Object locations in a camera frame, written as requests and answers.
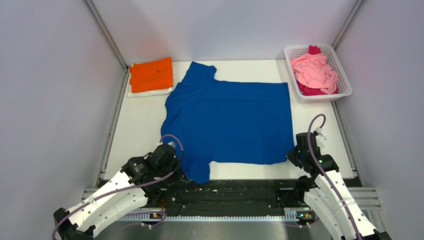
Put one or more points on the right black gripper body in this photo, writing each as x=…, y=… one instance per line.
x=296, y=155

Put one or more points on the blue printed t-shirt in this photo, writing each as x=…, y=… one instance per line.
x=227, y=122

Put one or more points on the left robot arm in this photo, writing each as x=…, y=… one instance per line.
x=139, y=182

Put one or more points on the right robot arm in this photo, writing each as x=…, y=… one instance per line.
x=326, y=193

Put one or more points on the magenta t-shirt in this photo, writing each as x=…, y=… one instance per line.
x=314, y=49

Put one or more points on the folded white t-shirt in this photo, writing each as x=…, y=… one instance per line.
x=150, y=93

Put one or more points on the white plastic basket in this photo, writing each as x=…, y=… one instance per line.
x=317, y=74

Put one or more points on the pink t-shirt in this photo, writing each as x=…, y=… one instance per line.
x=314, y=73

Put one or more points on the folded orange t-shirt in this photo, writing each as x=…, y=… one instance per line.
x=151, y=76

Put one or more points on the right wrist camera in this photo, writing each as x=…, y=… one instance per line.
x=319, y=132

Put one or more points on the white cable duct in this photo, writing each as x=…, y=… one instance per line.
x=290, y=215

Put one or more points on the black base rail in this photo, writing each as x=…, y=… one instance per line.
x=227, y=198

